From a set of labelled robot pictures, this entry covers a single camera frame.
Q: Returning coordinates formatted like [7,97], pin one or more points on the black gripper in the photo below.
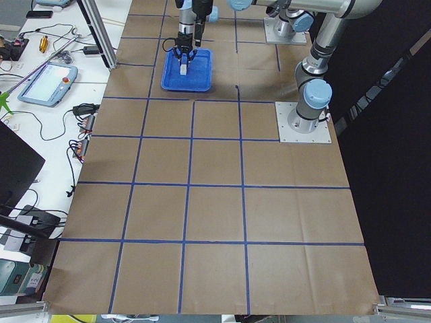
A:
[184,40]

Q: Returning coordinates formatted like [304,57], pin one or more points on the white block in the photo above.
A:
[183,69]
[184,60]

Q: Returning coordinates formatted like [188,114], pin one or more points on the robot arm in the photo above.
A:
[315,93]
[192,19]

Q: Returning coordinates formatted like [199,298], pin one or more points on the blue plastic tray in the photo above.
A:
[197,77]

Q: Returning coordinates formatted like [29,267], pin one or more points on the black power adapter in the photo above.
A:
[91,50]

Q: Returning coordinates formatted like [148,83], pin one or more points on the orange tool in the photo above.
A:
[43,44]

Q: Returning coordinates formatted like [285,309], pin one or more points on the teach pendant tablet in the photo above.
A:
[49,85]

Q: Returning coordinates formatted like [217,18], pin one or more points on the black smartphone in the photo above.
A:
[39,14]

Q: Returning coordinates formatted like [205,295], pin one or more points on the black monitor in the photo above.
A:
[20,165]

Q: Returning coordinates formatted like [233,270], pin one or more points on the aluminium frame post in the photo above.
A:
[96,26]

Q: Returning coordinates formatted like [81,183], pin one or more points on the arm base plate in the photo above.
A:
[294,129]
[278,31]

